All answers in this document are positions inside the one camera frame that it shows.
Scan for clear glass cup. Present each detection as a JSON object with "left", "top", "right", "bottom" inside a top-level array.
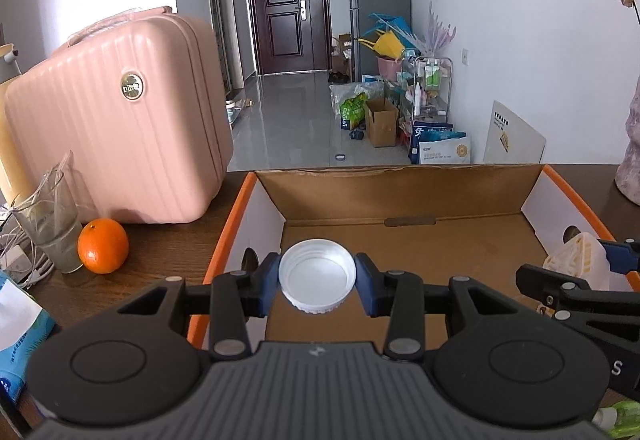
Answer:
[{"left": 11, "top": 151, "right": 84, "bottom": 275}]

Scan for yellow bag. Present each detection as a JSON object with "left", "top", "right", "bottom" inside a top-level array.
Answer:
[{"left": 357, "top": 31, "right": 406, "bottom": 61}]

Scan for clear bottle green cap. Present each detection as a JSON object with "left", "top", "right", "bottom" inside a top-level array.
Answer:
[{"left": 592, "top": 400, "right": 640, "bottom": 440}]

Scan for blue and white package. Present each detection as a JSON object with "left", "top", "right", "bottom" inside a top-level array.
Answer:
[{"left": 409, "top": 121, "right": 472, "bottom": 165}]

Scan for green bag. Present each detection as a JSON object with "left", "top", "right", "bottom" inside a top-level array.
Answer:
[{"left": 340, "top": 95, "right": 368, "bottom": 130}]

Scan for red cardboard box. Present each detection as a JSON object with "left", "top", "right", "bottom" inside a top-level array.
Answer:
[{"left": 187, "top": 164, "right": 640, "bottom": 356}]

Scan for pale purple hangers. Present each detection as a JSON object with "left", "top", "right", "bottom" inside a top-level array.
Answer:
[{"left": 417, "top": 1, "right": 458, "bottom": 58}]

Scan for white flat board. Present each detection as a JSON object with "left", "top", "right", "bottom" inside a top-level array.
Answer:
[{"left": 483, "top": 100, "right": 547, "bottom": 165}]

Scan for blue tissue pack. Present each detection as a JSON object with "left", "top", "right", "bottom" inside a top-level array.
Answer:
[{"left": 0, "top": 270, "right": 57, "bottom": 403}]

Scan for white cables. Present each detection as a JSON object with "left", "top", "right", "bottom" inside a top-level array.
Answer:
[{"left": 0, "top": 205, "right": 53, "bottom": 288}]

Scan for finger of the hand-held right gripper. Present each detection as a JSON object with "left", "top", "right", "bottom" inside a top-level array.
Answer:
[
  {"left": 599, "top": 237, "right": 640, "bottom": 275},
  {"left": 515, "top": 262, "right": 640, "bottom": 322}
]

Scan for orange fruit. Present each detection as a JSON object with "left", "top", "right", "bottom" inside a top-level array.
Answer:
[{"left": 77, "top": 218, "right": 130, "bottom": 275}]

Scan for white plastic cap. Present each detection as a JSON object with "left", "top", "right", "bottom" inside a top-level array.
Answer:
[{"left": 278, "top": 239, "right": 357, "bottom": 313}]

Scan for metal rack with bottles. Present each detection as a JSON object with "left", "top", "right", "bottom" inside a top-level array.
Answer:
[{"left": 398, "top": 56, "right": 453, "bottom": 131}]

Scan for small cardboard boxes by door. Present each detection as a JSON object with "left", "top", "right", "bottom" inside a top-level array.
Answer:
[{"left": 332, "top": 34, "right": 353, "bottom": 71}]

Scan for dark brown entrance door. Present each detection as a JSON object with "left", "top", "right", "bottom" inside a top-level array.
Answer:
[{"left": 244, "top": 0, "right": 331, "bottom": 76}]

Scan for open brown cardboard box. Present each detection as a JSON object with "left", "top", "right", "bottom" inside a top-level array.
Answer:
[{"left": 364, "top": 98, "right": 400, "bottom": 147}]

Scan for yellow thermos jug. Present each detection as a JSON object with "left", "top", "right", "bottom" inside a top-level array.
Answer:
[{"left": 0, "top": 42, "right": 38, "bottom": 208}]

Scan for blue dustpan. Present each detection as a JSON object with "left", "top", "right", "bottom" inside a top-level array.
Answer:
[{"left": 368, "top": 11, "right": 421, "bottom": 52}]

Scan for pink bucket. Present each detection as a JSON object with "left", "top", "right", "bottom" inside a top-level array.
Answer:
[{"left": 376, "top": 56, "right": 403, "bottom": 80}]

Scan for pet bowls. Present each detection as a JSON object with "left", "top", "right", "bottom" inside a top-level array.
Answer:
[{"left": 225, "top": 97, "right": 253, "bottom": 123}]

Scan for pale purple ceramic vase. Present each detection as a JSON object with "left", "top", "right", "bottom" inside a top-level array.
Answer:
[{"left": 614, "top": 70, "right": 640, "bottom": 207}]

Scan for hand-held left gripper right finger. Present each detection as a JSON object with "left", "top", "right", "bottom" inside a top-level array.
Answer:
[{"left": 354, "top": 252, "right": 522, "bottom": 362}]

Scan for pink hard-shell suitcase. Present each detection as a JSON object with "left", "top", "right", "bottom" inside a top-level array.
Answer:
[{"left": 4, "top": 6, "right": 235, "bottom": 225}]

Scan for clear plastic bag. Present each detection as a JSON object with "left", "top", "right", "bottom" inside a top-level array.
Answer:
[{"left": 330, "top": 82, "right": 386, "bottom": 121}]

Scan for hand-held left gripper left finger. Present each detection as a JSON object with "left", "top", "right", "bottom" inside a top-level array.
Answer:
[{"left": 117, "top": 252, "right": 282, "bottom": 362}]

